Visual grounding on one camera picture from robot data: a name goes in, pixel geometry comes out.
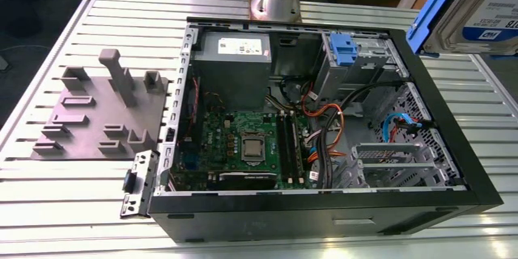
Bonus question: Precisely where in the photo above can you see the CPU socket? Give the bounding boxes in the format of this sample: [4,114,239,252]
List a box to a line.
[238,130,271,168]

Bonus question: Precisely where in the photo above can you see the black PC case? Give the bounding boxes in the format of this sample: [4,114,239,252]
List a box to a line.
[147,16,505,244]

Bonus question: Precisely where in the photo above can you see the black graphics card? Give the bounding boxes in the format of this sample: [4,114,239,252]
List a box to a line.
[206,171,279,192]

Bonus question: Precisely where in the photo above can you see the silver CPU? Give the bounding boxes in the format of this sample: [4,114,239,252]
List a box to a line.
[242,140,266,163]

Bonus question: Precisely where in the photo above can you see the grey power supply unit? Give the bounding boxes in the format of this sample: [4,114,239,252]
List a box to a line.
[190,31,272,113]

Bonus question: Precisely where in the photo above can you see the black RAM slot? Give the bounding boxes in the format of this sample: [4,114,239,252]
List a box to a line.
[287,110,307,184]
[276,110,296,184]

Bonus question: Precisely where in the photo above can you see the grey parts rack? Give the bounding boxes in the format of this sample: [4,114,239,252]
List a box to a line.
[31,49,175,162]

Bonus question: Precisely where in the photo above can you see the blue drive latch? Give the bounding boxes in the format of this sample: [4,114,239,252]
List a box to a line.
[330,33,359,67]

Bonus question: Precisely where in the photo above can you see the thick black cable bundle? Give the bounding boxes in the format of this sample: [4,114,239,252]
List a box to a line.
[315,79,410,189]

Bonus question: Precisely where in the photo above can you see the hard disk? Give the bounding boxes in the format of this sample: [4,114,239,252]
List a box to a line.
[406,0,518,59]

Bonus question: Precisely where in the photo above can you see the metal drive cage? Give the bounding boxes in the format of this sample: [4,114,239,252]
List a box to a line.
[315,31,408,105]

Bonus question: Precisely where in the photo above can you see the orange power wires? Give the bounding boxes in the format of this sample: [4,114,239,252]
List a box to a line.
[302,103,348,163]

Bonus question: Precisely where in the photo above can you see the black power wire connector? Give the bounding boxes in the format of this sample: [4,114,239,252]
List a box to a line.
[398,119,437,134]

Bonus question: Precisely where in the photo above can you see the metal disk bay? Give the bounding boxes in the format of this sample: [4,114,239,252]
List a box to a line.
[350,142,457,189]

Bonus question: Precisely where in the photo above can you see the green motherboard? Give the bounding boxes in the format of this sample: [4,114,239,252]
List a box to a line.
[172,110,320,192]

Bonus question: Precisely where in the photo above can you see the metal slot bracket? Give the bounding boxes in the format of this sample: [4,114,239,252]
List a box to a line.
[120,149,159,219]

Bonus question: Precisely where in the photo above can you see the black chair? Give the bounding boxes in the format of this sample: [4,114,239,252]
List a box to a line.
[0,0,48,40]

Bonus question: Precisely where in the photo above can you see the blue data wire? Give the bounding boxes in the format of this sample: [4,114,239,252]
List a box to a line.
[379,112,421,144]

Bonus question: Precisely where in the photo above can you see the thin red wire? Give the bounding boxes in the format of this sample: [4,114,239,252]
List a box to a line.
[178,75,203,143]

